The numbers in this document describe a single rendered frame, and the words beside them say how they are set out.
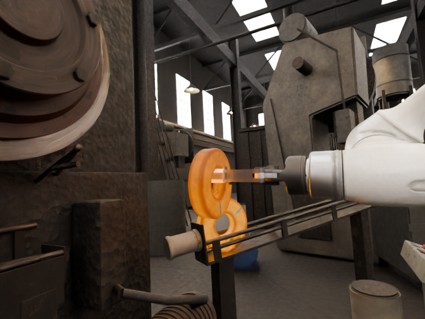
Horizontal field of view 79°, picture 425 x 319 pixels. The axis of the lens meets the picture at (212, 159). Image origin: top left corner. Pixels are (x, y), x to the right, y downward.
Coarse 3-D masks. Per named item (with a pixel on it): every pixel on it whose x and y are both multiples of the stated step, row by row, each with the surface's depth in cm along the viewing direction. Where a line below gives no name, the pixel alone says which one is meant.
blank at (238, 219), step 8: (232, 200) 75; (232, 208) 75; (240, 208) 76; (232, 216) 75; (240, 216) 76; (208, 224) 70; (232, 224) 76; (240, 224) 76; (208, 232) 70; (216, 232) 72; (232, 232) 74; (224, 240) 72; (232, 240) 74; (224, 248) 72; (232, 248) 73
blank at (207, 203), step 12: (204, 156) 53; (216, 156) 56; (192, 168) 52; (204, 168) 51; (216, 168) 56; (228, 168) 62; (192, 180) 51; (204, 180) 51; (192, 192) 51; (204, 192) 51; (216, 192) 60; (228, 192) 62; (192, 204) 52; (204, 204) 51; (216, 204) 56; (228, 204) 61; (204, 216) 54; (216, 216) 55
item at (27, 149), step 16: (96, 96) 59; (96, 112) 59; (80, 128) 55; (0, 144) 41; (16, 144) 44; (32, 144) 46; (48, 144) 48; (64, 144) 51; (0, 160) 41; (16, 160) 43
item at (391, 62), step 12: (384, 48) 736; (396, 48) 720; (408, 48) 729; (384, 60) 736; (396, 60) 718; (408, 60) 720; (384, 72) 736; (396, 72) 717; (408, 72) 715; (384, 84) 736; (396, 84) 715; (408, 84) 710; (384, 96) 734; (396, 96) 738; (408, 96) 744; (384, 108) 733
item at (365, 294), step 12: (360, 288) 70; (372, 288) 70; (384, 288) 69; (360, 300) 68; (372, 300) 66; (384, 300) 64; (396, 300) 65; (360, 312) 68; (372, 312) 65; (384, 312) 64; (396, 312) 64
